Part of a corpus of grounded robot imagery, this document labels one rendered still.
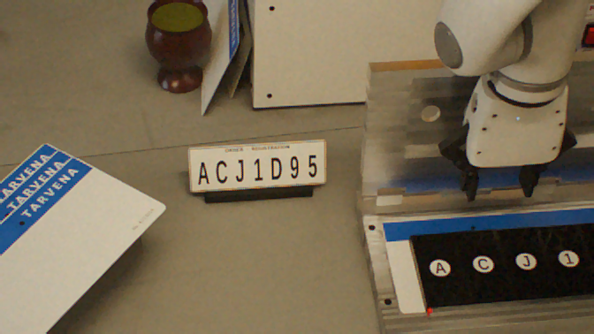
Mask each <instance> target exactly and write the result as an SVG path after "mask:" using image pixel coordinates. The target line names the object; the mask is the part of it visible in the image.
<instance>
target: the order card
mask: <svg viewBox="0 0 594 334"><path fill-rule="evenodd" d="M188 158H189V173H190V190H191V192H204V191H217V190H232V189H246V188H260V187H274V186H301V185H315V184H325V183H326V141H325V140H301V141H286V142H270V143H256V144H240V145H226V146H211V147H195V148H189V150H188Z"/></svg>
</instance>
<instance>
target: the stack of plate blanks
mask: <svg viewBox="0 0 594 334"><path fill-rule="evenodd" d="M57 151H61V150H59V149H57V148H54V147H52V146H51V145H50V144H49V143H43V144H42V145H41V146H40V147H39V148H38V149H36V150H35V152H34V153H33V154H32V155H31V156H29V157H28V158H27V159H26V160H25V161H24V162H23V163H21V164H20V165H19V166H18V167H17V168H16V169H15V170H13V171H12V172H11V173H10V175H9V176H8V177H6V178H5V179H4V180H3V181H2V182H1V183H0V202H1V201H2V200H3V199H4V198H5V197H6V196H7V195H9V194H10V193H11V192H12V191H13V190H14V189H15V188H16V187H18V186H19V185H20V184H21V183H22V182H23V181H24V180H26V179H27V178H28V177H29V176H30V175H31V173H32V172H33V171H35V170H36V169H37V168H38V167H39V166H40V165H41V164H42V163H44V162H46V161H47V160H48V159H49V158H50V157H51V156H53V155H54V154H55V153H56V152H57ZM141 252H143V244H142V243H141V236H140V237H139V238H138V239H137V240H135V241H134V243H133V244H132V245H131V246H130V247H129V248H127V250H126V251H125V252H124V253H123V254H122V255H121V256H120V257H119V258H118V259H117V260H116V261H115V263H114V264H113V265H112V266H111V267H109V268H108V269H107V270H106V271H105V272H104V273H103V274H102V275H101V276H100V277H99V278H98V279H97V280H96V281H95V282H94V283H93V284H92V285H91V287H90V288H89V289H88V290H87V291H86V292H85V293H84V295H83V296H82V297H81V298H80V299H79V300H78V301H77V302H76V303H75V304H74V305H73V306H72V307H71V308H70V309H69V310H68V311H66V312H65V313H64V314H63V315H62V316H61V317H60V318H59V319H58V320H57V321H56V322H55V323H54V324H53V326H52V327H51V329H50V330H49V331H48V332H47V333H46V334H65V333H66V332H67V331H68V330H69V329H70V328H71V327H72V326H73V325H74V324H75V323H76V322H77V320H78V319H79V318H80V317H81V316H82V315H83V314H84V313H85V312H86V311H87V309H88V308H89V307H90V306H91V305H92V304H93V303H94V302H95V301H96V300H97V299H98V298H99V297H100V296H101V295H102V294H103V293H104V292H105V291H106V289H107V288H109V287H110V286H111V285H112V283H113V282H114V281H115V280H116V279H117V278H118V277H119V276H120V275H121V274H122V273H123V272H124V271H125V270H126V269H127V267H128V266H129V265H130V264H131V263H132V262H133V261H134V260H135V259H136V258H137V257H138V256H139V255H140V254H141Z"/></svg>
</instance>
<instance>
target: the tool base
mask: <svg viewBox="0 0 594 334"><path fill-rule="evenodd" d="M439 194H440V191H432V192H419V193H406V192H405V189H404V188H401V187H396V188H382V189H377V195H364V196H361V193H360V191H356V193H355V202H354V203H355V207H356V211H357V216H358V220H359V225H360V230H361V234H362V242H363V246H364V252H365V255H366V260H367V264H368V265H369V266H368V269H369V273H370V277H371V282H372V286H373V291H374V295H375V299H376V303H377V312H378V317H379V322H380V325H381V330H382V334H538V332H550V331H561V330H582V329H593V328H594V304H585V305H573V306H572V307H552V308H540V309H529V310H517V311H506V312H495V313H482V314H472V315H461V316H449V317H438V318H430V319H429V317H428V313H420V314H408V315H405V314H402V313H401V312H400V305H399V302H398V297H396V296H397V293H395V289H394V285H393V281H392V273H391V269H390V264H389V261H388V256H387V253H386V248H385V241H384V236H383V233H382V228H381V224H382V222H384V221H397V220H409V219H423V218H436V217H450V216H474V215H488V214H500V213H514V212H527V211H539V210H553V209H578V208H591V206H594V181H581V182H567V183H560V182H559V181H558V179H557V178H540V179H539V180H538V183H537V186H535V187H534V190H533V194H532V196H531V197H526V196H525V195H524V192H523V190H522V186H501V187H492V188H491V193H490V194H478V195H476V196H475V199H474V201H473V202H468V199H467V196H466V195H465V196H452V197H440V196H439ZM370 225H374V226H375V227H376V229H375V230H374V231H371V230H370V229H369V226H370ZM385 299H390V300H391V301H392V303H391V304H390V306H386V304H385V303H384V300H385Z"/></svg>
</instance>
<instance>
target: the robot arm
mask: <svg viewBox="0 0 594 334"><path fill-rule="evenodd" d="M589 2H590V0H442V3H441V5H440V8H439V11H438V15H437V18H436V23H435V29H434V42H435V49H436V52H437V54H438V57H439V59H440V60H441V62H442V63H443V64H444V66H445V68H446V69H447V70H449V71H450V72H453V73H455V74H457V75H460V76H465V77H474V76H479V75H481V77H480V79H479V80H478V82H477V83H476V86H475V88H474V91H473V94H472V96H471V98H470V101H469V103H468V107H467V111H466V114H465V118H464V121H463V125H462V128H460V129H459V130H457V131H456V132H454V133H453V134H451V135H450V136H448V137H446V138H444V139H443V140H442V141H440V142H439V143H438V150H439V153H440V155H442V156H443V157H444V158H447V159H448V160H451V161H452V162H453V164H454V165H455V166H457V167H458V168H459V169H461V177H460V188H461V191H462V192H463V191H465V193H466V196H467V199H468V202H473V201H474V199H475V196H476V189H477V185H479V181H480V178H479V175H477V171H479V170H480V169H481V168H482V167H496V166H510V165H522V169H521V173H520V177H519V180H520V182H521V185H522V190H523V192H524V195H525V196H526V197H531V196H532V194H533V190H534V187H535V186H537V183H538V180H539V177H540V173H541V172H543V171H545V170H546V169H547V167H546V165H547V164H549V163H551V162H553V161H554V160H556V159H557V158H559V157H560V156H562V154H561V153H566V152H567V151H569V149H571V148H573V147H575V146H576V145H577V139H576V137H575V134H574V133H572V132H571V131H570V130H569V129H568V128H567V127H566V125H565V121H567V120H566V114H567V85H566V83H567V76H568V74H569V71H570V67H571V64H572V61H573V58H574V54H575V49H576V46H577V43H578V39H579V36H580V33H581V30H582V26H583V22H584V18H585V15H586V11H587V9H588V6H589ZM466 142H467V148H466V149H465V150H464V152H463V151H461V150H460V149H459V147H460V146H461V145H463V144H464V143H466Z"/></svg>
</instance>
